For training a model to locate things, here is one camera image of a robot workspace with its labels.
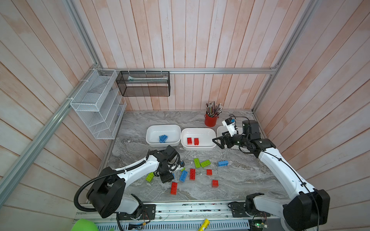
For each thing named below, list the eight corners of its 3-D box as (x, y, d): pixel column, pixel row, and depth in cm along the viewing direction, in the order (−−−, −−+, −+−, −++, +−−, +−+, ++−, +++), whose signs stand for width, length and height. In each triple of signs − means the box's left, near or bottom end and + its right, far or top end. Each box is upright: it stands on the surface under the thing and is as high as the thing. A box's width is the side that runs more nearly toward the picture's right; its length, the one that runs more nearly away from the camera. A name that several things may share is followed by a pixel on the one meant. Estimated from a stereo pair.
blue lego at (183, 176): (178, 180, 86) (178, 179, 84) (182, 170, 90) (182, 169, 88) (184, 182, 85) (184, 181, 83) (188, 172, 89) (188, 171, 87)
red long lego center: (189, 180, 86) (189, 179, 84) (189, 169, 90) (189, 168, 89) (196, 180, 86) (196, 179, 84) (195, 169, 90) (195, 168, 89)
